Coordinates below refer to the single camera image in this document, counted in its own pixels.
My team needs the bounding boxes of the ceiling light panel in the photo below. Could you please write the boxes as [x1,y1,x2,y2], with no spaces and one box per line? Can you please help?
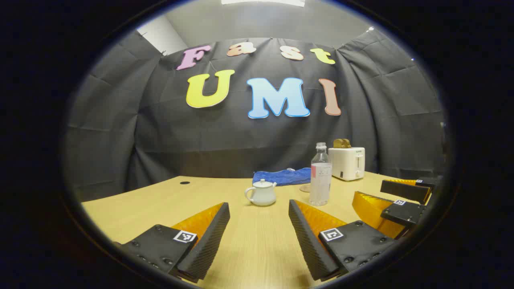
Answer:
[221,0,306,7]

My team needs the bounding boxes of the white toaster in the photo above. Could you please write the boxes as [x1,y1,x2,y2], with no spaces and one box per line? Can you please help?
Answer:
[328,147,366,181]

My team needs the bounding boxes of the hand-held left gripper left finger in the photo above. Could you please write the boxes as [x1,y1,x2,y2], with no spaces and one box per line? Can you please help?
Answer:
[114,202,231,281]

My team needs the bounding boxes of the white ceramic teacup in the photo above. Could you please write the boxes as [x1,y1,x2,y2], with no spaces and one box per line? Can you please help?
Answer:
[245,183,277,207]

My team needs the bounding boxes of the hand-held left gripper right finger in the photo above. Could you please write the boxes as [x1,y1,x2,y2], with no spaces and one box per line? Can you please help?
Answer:
[288,199,396,281]

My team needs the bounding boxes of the black backdrop cloth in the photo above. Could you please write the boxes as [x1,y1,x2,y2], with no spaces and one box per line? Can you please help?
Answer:
[64,30,446,201]

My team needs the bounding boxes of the blue folded towel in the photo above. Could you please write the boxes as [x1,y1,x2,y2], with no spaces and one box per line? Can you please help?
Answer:
[253,167,312,187]

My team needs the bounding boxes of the clear plastic water bottle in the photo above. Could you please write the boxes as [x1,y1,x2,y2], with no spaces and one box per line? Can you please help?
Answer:
[309,142,332,206]

